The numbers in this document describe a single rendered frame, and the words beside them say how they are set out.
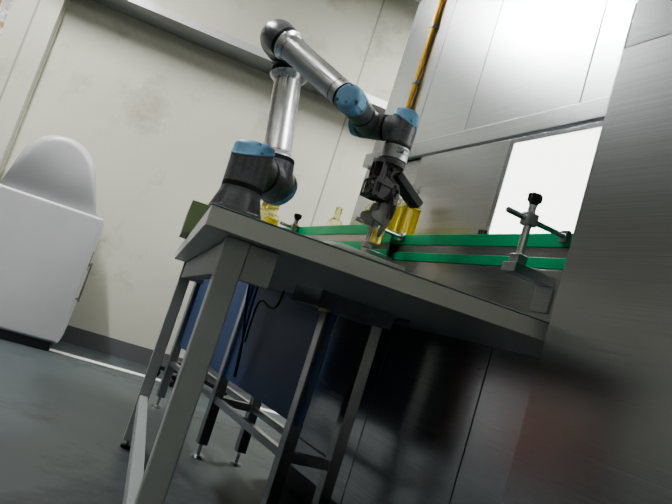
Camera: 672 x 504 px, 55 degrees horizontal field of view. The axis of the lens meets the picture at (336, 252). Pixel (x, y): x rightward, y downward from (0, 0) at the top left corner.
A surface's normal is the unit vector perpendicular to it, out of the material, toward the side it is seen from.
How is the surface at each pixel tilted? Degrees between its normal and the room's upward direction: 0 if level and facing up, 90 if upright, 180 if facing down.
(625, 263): 90
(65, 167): 90
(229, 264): 90
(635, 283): 90
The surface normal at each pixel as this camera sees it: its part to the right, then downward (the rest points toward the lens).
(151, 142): 0.27, -0.04
